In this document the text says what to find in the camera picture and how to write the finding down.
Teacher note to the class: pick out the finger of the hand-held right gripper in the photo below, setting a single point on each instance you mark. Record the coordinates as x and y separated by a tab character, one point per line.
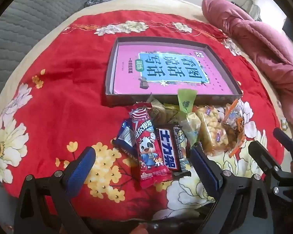
284	137
261	153

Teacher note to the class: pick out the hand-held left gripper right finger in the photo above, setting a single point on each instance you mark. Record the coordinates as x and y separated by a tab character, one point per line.
205	168

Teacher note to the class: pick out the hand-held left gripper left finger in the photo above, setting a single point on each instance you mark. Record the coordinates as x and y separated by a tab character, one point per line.
80	168

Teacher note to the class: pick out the yellow corn puff packet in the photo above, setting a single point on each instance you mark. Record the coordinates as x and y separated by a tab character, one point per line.
212	131

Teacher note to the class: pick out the orange-trimmed clear snack packet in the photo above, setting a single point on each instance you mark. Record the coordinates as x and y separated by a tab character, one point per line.
234	126

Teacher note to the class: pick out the brown chocolate bar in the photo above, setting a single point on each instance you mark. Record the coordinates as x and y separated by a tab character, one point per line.
168	148

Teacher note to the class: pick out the blue wafer packet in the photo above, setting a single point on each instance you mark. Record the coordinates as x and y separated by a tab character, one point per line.
125	136

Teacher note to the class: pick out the red candy packet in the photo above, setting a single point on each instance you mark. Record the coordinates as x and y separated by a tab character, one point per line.
149	156

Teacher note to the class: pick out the yellow bread packet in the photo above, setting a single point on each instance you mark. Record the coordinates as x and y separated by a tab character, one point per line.
171	113

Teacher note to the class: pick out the green-topped clear snack packet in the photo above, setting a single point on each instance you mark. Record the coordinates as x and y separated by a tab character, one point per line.
185	100

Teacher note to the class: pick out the round rice cake packet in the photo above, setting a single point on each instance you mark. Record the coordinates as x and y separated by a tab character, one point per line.
157	109

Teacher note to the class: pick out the grey cardboard box tray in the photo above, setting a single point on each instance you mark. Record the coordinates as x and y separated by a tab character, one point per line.
127	100

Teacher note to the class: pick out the red floral blanket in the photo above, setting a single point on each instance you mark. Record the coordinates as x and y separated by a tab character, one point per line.
63	78

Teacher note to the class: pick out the pink quilt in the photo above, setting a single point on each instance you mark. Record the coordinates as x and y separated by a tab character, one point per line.
258	43

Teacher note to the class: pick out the pink book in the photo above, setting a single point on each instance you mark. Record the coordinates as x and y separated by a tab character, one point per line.
127	78

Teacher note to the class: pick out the grey quilted headboard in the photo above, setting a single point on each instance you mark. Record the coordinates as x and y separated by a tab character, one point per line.
39	17

